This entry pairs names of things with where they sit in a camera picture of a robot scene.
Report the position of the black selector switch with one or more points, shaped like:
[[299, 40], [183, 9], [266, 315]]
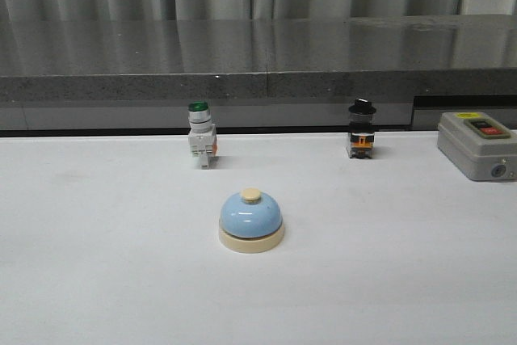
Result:
[[361, 134]]

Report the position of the green pushbutton switch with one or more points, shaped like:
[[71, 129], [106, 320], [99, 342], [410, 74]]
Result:
[[202, 136]]

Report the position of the grey stone counter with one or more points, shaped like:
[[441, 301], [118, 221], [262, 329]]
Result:
[[294, 75]]

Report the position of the grey power switch box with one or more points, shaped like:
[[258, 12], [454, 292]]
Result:
[[479, 146]]

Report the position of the blue and cream desk bell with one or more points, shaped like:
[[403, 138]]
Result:
[[251, 222]]

